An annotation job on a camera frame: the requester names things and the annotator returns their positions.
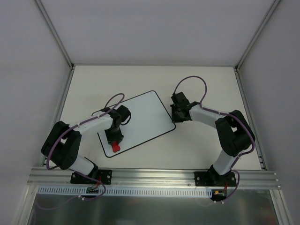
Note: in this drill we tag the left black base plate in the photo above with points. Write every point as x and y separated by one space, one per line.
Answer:
104 176

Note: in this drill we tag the aluminium mounting rail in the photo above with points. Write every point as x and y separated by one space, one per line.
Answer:
155 178

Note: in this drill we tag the right aluminium frame post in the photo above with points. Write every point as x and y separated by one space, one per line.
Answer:
262 25

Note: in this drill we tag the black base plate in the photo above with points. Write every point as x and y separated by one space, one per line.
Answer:
202 179
104 176

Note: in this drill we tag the left aluminium frame post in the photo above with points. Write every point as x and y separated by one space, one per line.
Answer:
41 8

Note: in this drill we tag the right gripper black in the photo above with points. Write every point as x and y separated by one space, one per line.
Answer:
176 112

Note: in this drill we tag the white whiteboard black rim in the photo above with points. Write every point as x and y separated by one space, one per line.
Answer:
149 120

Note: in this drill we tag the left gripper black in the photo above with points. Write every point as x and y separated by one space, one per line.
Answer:
115 138

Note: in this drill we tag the aluminium frame post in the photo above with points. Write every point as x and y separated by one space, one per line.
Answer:
41 8
262 25

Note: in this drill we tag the red whiteboard eraser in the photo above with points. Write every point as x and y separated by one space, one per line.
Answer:
115 147

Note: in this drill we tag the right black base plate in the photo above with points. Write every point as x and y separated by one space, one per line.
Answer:
202 179

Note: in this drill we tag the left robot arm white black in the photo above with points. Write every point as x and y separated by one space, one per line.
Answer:
62 144

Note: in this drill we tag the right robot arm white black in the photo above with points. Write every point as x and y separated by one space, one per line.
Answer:
234 134

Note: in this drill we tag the white slotted cable duct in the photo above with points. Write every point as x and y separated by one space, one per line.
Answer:
126 191

